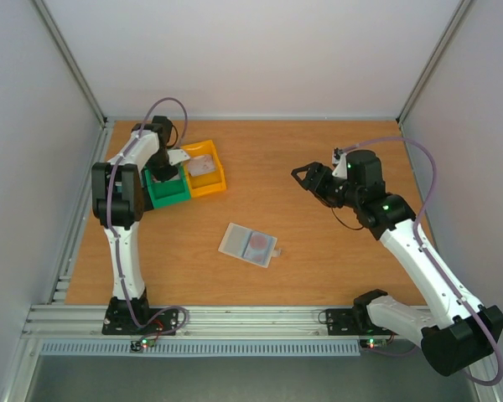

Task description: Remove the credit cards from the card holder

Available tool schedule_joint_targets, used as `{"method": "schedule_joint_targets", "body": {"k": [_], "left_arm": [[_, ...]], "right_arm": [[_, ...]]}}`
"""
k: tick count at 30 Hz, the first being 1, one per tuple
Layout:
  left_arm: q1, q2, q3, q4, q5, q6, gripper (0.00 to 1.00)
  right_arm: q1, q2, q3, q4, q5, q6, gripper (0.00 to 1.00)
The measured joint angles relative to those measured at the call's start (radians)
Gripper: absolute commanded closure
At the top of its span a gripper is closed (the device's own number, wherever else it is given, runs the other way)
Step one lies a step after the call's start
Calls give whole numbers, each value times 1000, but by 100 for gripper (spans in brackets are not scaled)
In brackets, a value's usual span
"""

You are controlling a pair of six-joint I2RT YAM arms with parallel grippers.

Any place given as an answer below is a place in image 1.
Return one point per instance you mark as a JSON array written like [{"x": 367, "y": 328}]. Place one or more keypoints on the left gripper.
[{"x": 163, "y": 176}]

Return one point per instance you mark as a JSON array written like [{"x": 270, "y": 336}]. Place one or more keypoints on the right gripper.
[{"x": 318, "y": 182}]

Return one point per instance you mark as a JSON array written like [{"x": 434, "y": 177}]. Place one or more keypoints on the beige card holder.
[{"x": 251, "y": 246}]

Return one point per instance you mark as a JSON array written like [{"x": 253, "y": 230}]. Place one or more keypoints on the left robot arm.
[{"x": 119, "y": 202}]

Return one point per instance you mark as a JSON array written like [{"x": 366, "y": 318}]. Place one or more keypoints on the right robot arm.
[{"x": 458, "y": 330}]

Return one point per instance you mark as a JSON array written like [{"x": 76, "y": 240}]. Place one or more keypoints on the card in yellow bin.
[{"x": 201, "y": 165}]

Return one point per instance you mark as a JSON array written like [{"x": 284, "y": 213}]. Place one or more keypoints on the green plastic bin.
[{"x": 173, "y": 191}]

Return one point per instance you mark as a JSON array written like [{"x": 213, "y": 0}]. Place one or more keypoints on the black plastic bin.
[{"x": 148, "y": 204}]

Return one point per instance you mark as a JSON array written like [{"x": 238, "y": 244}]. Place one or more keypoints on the yellow plastic bin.
[{"x": 210, "y": 183}]

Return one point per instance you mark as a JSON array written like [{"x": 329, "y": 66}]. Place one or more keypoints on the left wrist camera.
[{"x": 177, "y": 156}]

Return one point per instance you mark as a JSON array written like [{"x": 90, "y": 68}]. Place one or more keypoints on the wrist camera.
[
  {"x": 177, "y": 156},
  {"x": 341, "y": 166}
]

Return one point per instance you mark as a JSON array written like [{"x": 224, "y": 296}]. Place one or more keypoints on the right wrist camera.
[{"x": 341, "y": 166}]

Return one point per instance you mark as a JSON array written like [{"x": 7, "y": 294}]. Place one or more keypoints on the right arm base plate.
[{"x": 342, "y": 322}]

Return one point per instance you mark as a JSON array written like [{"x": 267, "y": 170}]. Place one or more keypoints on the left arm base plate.
[{"x": 121, "y": 323}]

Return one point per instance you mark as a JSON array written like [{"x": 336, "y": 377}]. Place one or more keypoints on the aluminium front rail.
[{"x": 234, "y": 322}]

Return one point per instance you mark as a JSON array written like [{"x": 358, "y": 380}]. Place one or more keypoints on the grey slotted cable duct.
[{"x": 203, "y": 348}]

